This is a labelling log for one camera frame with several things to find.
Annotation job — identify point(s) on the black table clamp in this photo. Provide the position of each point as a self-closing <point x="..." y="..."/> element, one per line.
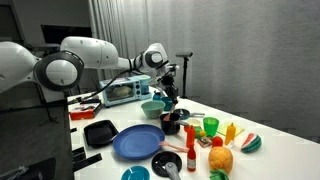
<point x="87" y="161"/>
<point x="78" y="154"/>

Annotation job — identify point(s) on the toy watermelon slice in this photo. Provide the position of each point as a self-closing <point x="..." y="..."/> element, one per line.
<point x="251" y="144"/>

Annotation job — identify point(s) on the green translucent cup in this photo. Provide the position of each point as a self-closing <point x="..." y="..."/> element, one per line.
<point x="210" y="126"/>

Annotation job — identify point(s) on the black rectangular tray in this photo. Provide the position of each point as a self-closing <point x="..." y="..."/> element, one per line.
<point x="100" y="133"/>

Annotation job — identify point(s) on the cream small bowl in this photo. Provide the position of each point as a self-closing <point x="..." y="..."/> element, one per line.
<point x="194" y="122"/>

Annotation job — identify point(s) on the small teal plate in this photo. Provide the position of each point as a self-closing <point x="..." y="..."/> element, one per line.
<point x="135" y="174"/>

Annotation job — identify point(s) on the yellow mustard bottle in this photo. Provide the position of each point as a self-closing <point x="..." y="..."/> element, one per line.
<point x="230" y="133"/>

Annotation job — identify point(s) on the plush toy pineapple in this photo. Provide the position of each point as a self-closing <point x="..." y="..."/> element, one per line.
<point x="220" y="159"/>

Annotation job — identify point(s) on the black monitor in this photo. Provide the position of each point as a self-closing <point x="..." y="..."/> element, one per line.
<point x="66" y="33"/>

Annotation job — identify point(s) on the large blue plate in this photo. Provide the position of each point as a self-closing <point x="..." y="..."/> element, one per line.
<point x="136" y="141"/>

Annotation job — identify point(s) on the teal plastic cup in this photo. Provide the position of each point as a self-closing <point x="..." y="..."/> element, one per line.
<point x="166" y="104"/>

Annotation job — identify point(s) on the teal toy kettle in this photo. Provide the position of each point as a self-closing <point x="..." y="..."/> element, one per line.
<point x="156" y="96"/>

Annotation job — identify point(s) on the black camera on stand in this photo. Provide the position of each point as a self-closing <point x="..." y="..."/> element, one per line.
<point x="184" y="76"/>

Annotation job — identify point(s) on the small red sauce bottle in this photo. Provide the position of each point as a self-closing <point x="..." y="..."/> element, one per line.
<point x="191" y="161"/>

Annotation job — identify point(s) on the light blue toaster oven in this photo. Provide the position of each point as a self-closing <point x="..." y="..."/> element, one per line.
<point x="121" y="91"/>

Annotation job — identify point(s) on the pale yellow-green napkin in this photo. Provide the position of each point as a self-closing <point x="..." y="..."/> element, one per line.
<point x="238" y="130"/>

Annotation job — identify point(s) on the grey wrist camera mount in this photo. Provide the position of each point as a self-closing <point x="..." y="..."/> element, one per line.
<point x="172" y="67"/>

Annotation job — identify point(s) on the small printed carton box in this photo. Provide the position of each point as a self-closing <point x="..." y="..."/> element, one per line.
<point x="204" y="141"/>

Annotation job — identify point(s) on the mint green bowl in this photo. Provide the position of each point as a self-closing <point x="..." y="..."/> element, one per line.
<point x="152" y="110"/>

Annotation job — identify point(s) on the flat black device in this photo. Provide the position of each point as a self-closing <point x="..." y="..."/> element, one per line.
<point x="90" y="101"/>

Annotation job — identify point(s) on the pink plastic spoon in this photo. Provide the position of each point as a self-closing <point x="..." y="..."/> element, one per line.
<point x="167" y="116"/>

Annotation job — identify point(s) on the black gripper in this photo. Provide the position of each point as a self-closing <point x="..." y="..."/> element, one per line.
<point x="166" y="80"/>

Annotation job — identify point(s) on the red cardboard box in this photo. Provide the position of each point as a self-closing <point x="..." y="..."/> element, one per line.
<point x="83" y="115"/>

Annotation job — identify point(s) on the orange ketchup bottle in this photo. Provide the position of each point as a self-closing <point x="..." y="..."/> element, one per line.
<point x="190" y="136"/>

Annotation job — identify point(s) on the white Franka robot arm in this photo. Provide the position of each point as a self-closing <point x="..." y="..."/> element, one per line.
<point x="90" y="51"/>

